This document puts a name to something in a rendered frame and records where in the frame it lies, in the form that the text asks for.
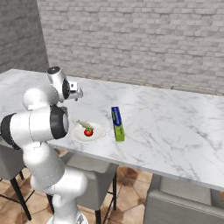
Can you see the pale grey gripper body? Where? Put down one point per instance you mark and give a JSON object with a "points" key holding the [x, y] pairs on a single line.
{"points": [[76, 94]]}

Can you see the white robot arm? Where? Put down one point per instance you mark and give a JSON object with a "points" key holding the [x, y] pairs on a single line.
{"points": [[43, 125]]}

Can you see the grey fish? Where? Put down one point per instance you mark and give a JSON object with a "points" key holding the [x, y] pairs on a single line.
{"points": [[85, 124]]}

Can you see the red tomato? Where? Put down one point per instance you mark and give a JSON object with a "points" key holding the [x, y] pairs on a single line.
{"points": [[88, 132]]}

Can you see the white round plate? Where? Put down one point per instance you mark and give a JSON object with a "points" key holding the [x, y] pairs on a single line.
{"points": [[97, 134]]}

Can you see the blue green aluminum foil box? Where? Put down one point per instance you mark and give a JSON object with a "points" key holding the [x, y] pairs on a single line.
{"points": [[117, 124]]}

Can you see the grey bar stool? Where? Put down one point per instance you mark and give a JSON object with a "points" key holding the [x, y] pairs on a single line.
{"points": [[93, 183], [186, 204], [8, 166]]}

